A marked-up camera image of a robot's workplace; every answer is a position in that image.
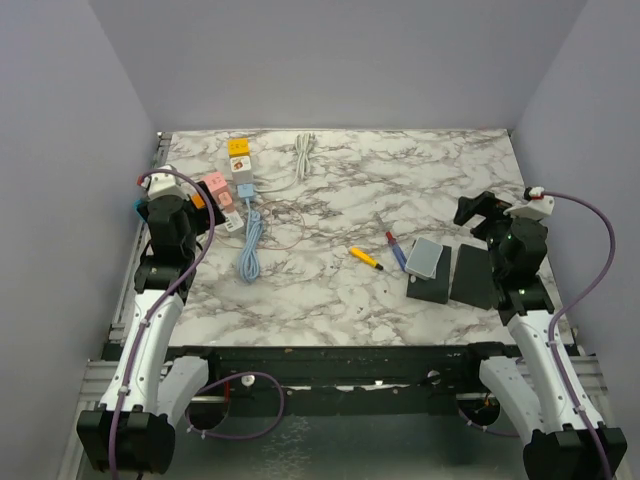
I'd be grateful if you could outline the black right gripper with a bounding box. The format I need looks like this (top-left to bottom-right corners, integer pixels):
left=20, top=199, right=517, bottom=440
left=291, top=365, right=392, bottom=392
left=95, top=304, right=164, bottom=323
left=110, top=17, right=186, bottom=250
left=455, top=190, right=526, bottom=276

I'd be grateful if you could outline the light blue power strip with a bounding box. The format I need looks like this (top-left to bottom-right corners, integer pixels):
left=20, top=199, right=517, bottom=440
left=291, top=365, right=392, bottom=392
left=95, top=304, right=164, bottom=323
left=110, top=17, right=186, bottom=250
left=236, top=183, right=256, bottom=203

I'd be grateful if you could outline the white tiger cube socket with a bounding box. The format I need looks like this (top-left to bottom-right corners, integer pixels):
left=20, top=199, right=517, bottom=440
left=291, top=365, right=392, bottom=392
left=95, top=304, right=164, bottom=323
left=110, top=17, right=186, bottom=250
left=230, top=155, right=254, bottom=185

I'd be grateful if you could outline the yellow cube socket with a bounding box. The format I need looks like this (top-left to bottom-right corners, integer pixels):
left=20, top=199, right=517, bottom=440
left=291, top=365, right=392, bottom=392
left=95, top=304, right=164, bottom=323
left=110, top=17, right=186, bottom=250
left=227, top=138, right=250, bottom=158

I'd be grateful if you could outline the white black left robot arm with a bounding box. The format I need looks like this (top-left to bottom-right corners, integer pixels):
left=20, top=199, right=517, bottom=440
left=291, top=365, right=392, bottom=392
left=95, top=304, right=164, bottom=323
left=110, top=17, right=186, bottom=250
left=76, top=181, right=225, bottom=476

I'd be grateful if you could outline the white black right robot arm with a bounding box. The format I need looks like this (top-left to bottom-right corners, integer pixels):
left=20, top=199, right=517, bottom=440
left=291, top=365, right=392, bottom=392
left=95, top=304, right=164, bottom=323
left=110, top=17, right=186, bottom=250
left=454, top=187, right=627, bottom=479

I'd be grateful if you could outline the teal blue plug block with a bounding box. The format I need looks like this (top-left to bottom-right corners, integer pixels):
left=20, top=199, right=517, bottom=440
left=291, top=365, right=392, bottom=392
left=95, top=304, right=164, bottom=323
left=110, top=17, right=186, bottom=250
left=133, top=199, right=146, bottom=221

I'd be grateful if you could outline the orange power strip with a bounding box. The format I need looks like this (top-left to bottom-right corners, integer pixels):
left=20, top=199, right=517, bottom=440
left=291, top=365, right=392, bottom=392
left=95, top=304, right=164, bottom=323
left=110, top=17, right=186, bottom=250
left=191, top=194, right=206, bottom=209

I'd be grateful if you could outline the white green usb charger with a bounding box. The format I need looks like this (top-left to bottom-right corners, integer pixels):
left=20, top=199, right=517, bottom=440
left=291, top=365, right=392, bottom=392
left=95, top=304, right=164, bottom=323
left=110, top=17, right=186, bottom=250
left=224, top=210, right=245, bottom=235

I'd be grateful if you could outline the black flat block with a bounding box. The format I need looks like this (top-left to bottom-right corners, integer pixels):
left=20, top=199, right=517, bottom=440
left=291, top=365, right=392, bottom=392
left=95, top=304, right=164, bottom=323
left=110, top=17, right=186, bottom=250
left=450, top=244, right=494, bottom=310

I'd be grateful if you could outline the blue red screwdriver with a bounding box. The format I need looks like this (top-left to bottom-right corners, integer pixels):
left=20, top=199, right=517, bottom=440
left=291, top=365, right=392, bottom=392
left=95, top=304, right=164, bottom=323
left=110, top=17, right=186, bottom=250
left=375, top=212, right=407, bottom=272

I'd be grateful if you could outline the black block under box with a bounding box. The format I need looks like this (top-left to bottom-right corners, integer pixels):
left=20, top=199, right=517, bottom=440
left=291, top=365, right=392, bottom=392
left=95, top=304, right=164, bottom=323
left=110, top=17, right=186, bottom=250
left=406, top=246, right=452, bottom=305

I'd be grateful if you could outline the light blue coiled cable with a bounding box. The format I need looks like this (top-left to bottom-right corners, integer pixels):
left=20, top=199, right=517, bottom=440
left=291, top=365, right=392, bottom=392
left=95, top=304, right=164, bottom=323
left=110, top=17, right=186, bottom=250
left=235, top=199, right=265, bottom=285

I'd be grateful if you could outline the yellow handled screwdriver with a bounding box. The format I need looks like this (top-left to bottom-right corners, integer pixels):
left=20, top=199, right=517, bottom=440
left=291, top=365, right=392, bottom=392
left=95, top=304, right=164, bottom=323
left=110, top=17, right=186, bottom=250
left=349, top=247, right=384, bottom=271

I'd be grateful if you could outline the white coiled cable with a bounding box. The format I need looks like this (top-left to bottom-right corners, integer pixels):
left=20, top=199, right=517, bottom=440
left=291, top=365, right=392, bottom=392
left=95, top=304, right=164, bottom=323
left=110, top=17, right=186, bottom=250
left=252, top=131, right=318, bottom=194

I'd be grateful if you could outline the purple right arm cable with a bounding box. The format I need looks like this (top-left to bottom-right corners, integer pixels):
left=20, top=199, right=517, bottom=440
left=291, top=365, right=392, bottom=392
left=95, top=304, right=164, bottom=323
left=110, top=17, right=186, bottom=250
left=457, top=192, right=617, bottom=480

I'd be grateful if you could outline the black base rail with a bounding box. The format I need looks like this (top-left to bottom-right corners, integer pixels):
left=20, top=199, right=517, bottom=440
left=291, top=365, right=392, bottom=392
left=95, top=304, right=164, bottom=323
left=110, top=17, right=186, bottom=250
left=165, top=342, right=521, bottom=417

